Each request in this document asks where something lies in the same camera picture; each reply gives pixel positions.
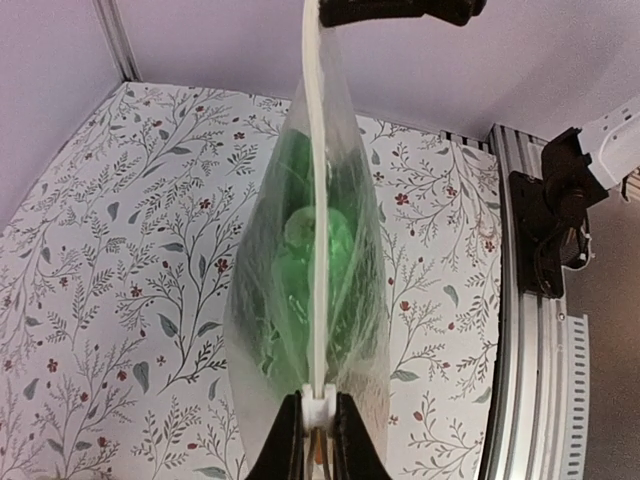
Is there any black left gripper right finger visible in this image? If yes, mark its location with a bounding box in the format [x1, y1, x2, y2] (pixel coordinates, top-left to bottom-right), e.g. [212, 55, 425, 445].
[332, 393, 391, 480]

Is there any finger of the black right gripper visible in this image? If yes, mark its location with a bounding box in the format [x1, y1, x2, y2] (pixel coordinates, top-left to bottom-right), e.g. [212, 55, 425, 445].
[319, 0, 486, 28]

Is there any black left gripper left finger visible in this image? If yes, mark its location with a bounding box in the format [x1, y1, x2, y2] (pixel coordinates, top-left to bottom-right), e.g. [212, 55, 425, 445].
[247, 391, 305, 480]

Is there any clear zip top bag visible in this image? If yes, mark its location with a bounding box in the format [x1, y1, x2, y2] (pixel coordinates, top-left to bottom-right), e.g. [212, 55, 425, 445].
[224, 1, 390, 479]

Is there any light green cucumber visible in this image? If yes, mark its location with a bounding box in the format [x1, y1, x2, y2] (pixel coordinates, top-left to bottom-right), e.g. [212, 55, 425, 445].
[272, 206, 355, 349]

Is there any white green bok choy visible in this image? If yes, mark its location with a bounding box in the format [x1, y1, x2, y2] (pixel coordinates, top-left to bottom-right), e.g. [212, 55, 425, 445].
[236, 129, 375, 391]

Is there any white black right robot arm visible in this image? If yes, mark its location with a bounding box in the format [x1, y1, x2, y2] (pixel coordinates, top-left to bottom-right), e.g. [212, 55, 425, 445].
[319, 1, 639, 190]

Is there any floral patterned table mat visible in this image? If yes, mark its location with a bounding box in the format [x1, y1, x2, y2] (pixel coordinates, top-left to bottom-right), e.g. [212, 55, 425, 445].
[1, 83, 502, 479]

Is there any aluminium front rail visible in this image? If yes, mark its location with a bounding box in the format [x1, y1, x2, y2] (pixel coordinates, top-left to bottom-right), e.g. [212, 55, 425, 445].
[439, 123, 640, 480]

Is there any left aluminium frame post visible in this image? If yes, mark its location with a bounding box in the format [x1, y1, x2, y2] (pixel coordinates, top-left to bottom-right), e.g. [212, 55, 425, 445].
[92, 0, 142, 82]

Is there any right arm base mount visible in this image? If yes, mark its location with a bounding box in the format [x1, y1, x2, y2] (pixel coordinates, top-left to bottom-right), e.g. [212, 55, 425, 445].
[508, 127, 608, 299]

